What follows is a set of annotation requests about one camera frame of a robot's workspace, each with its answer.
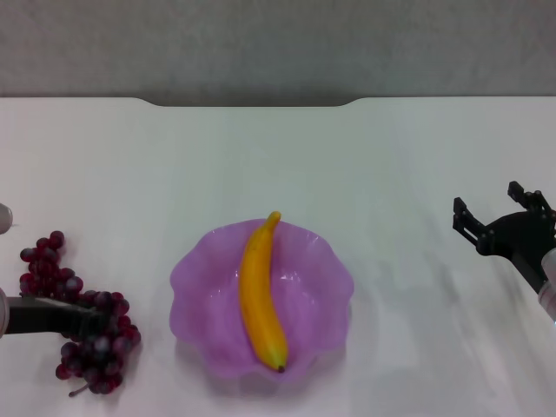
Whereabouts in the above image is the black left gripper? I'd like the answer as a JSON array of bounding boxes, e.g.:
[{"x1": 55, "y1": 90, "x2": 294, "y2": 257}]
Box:
[{"x1": 7, "y1": 295, "x2": 101, "y2": 342}]

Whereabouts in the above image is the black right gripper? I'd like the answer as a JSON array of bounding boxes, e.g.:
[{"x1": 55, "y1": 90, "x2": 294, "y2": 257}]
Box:
[{"x1": 452, "y1": 180, "x2": 556, "y2": 292}]

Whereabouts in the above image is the dark red grape bunch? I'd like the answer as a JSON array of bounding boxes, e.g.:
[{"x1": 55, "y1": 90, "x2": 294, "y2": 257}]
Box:
[{"x1": 19, "y1": 230, "x2": 142, "y2": 399}]

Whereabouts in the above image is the yellow banana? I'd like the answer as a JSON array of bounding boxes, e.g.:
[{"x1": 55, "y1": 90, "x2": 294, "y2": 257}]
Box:
[{"x1": 239, "y1": 210, "x2": 289, "y2": 374}]

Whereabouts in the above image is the purple wavy plastic bowl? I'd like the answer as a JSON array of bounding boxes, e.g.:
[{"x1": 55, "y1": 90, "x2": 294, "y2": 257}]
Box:
[{"x1": 168, "y1": 218, "x2": 355, "y2": 383}]

